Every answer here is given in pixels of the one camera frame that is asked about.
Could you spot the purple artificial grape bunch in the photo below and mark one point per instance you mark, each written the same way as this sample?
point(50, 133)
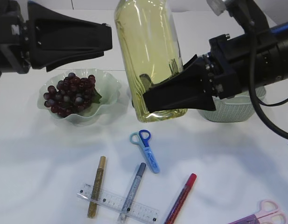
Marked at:
point(71, 95)

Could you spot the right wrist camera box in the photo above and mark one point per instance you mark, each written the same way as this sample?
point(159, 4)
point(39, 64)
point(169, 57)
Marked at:
point(245, 12)

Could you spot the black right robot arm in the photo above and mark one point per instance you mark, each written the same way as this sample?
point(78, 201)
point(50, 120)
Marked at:
point(280, 53)

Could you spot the gold glitter pen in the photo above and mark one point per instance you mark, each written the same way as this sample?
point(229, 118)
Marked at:
point(96, 188)

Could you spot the silver glitter pen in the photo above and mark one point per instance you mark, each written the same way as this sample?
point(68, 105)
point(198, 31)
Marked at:
point(131, 194)

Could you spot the clear plastic ruler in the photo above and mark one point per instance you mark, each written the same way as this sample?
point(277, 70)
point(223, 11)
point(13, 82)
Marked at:
point(137, 211)

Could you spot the green woven plastic basket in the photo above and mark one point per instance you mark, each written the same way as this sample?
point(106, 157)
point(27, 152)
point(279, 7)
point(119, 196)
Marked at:
point(229, 110)

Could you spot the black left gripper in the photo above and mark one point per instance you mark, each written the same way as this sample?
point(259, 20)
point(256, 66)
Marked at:
point(48, 39)

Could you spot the green wavy plastic plate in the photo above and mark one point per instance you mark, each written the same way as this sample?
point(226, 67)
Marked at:
point(106, 85)

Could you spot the blue capped safety scissors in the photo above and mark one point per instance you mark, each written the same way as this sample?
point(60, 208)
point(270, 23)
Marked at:
point(141, 138)

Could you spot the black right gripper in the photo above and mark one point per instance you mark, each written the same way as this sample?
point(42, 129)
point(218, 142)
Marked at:
point(229, 60)

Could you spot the red glitter pen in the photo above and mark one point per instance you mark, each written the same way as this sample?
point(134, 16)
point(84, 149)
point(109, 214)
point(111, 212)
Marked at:
point(173, 214)

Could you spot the yellow tea drink bottle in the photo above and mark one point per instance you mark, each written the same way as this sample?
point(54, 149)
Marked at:
point(150, 50)

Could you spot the pink purple scissors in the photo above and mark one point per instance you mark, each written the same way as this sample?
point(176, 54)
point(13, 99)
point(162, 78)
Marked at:
point(264, 216)

